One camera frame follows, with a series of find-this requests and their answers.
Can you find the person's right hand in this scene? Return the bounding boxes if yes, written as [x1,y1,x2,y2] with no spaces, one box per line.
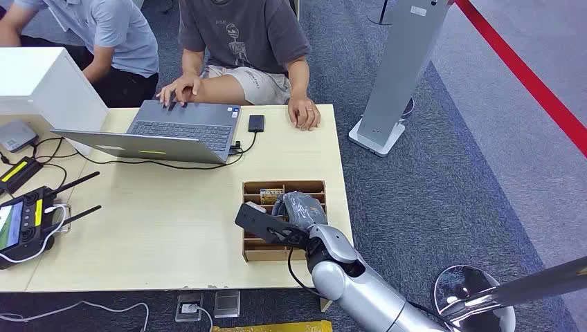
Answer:
[156,73,203,109]

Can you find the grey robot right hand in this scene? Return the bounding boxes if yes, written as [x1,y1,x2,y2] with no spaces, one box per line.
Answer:
[273,191,329,231]

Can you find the person's left hand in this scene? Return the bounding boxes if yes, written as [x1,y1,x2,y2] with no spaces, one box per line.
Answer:
[287,95,322,132]

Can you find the yellow hotel card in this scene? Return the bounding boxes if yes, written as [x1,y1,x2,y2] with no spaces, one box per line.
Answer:
[260,188,285,205]

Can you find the wooden slotted card organizer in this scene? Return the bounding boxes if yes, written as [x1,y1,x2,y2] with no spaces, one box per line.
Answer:
[242,180,327,263]

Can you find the person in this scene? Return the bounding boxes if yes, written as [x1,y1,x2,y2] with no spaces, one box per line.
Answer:
[156,0,322,132]
[0,0,160,109]

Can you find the grey laptop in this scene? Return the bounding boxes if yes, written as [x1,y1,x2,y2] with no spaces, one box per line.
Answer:
[50,100,242,165]

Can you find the silver standing kiosk pillar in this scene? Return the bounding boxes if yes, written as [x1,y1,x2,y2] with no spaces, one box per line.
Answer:
[348,0,453,158]

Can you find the grey floor socket plate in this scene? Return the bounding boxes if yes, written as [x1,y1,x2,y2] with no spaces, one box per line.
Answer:
[213,290,241,319]

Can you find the black round pole base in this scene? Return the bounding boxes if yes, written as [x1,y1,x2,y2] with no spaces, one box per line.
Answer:
[366,0,396,26]

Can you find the yellow flat strip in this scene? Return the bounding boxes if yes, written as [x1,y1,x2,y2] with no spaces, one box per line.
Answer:
[211,320,334,332]

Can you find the white cabinet box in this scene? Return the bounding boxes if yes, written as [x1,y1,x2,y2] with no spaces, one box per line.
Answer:
[0,46,110,156]

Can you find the floor socket with plug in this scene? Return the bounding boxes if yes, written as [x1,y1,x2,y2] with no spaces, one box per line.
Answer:
[174,293,204,322]

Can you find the grey router box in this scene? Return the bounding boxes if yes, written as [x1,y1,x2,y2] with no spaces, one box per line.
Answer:
[0,120,40,154]

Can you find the black device with yellow label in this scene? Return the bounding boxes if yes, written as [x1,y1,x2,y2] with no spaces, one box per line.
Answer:
[0,156,44,196]

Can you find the black remote controller with antennas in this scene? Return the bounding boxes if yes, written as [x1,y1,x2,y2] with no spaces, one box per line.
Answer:
[0,171,102,270]

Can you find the red barrier belt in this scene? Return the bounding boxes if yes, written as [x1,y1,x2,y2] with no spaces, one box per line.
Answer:
[453,0,587,160]

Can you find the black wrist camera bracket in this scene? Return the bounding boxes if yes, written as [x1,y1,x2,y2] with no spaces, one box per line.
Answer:
[235,203,311,251]

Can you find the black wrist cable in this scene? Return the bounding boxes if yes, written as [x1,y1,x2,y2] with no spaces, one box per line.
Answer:
[287,247,323,299]

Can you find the black laptop cable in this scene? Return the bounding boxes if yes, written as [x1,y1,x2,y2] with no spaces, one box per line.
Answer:
[32,131,258,172]

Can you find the black upper arm cable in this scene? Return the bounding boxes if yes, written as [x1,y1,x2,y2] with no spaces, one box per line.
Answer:
[407,299,460,332]

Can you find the white controller cable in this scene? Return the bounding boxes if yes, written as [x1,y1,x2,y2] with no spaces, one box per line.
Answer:
[0,205,68,264]

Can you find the white floor cable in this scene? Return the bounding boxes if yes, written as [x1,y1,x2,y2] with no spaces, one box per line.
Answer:
[0,299,150,332]

